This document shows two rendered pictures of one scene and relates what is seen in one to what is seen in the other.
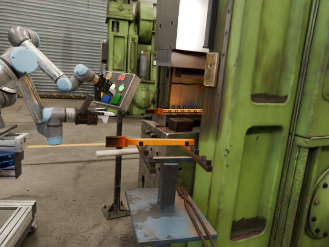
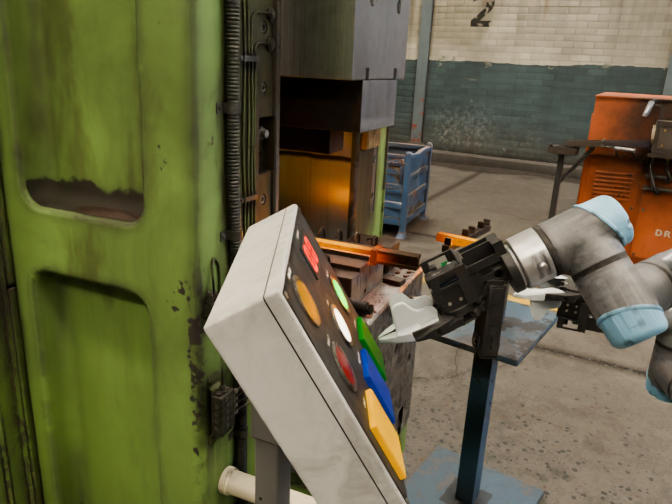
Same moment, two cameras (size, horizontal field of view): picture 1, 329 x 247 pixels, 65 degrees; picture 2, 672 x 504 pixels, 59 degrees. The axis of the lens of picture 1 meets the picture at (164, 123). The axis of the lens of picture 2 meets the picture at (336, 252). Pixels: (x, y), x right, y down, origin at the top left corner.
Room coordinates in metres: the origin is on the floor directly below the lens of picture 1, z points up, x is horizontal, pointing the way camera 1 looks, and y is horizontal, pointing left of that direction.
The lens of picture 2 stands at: (2.43, 0.92, 1.40)
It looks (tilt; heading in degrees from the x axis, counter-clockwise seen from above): 18 degrees down; 230
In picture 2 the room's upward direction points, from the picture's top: 3 degrees clockwise
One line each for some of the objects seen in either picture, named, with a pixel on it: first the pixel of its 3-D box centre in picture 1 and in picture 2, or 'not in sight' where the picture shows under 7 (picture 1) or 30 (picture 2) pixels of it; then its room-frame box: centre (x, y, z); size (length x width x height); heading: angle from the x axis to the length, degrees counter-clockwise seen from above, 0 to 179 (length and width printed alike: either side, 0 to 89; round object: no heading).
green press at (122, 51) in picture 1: (141, 59); not in sight; (6.95, 0.73, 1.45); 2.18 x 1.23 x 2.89; 113
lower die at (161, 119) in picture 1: (187, 116); (283, 258); (1.70, -0.15, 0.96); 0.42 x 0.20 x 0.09; 117
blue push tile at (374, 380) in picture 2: (107, 97); (374, 386); (1.96, 0.45, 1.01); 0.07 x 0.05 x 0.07; 52
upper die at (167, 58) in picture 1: (192, 61); (286, 97); (1.70, -0.15, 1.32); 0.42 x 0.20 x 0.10; 117
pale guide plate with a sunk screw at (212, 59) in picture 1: (211, 69); (372, 114); (1.38, -0.22, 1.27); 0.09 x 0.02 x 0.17; 27
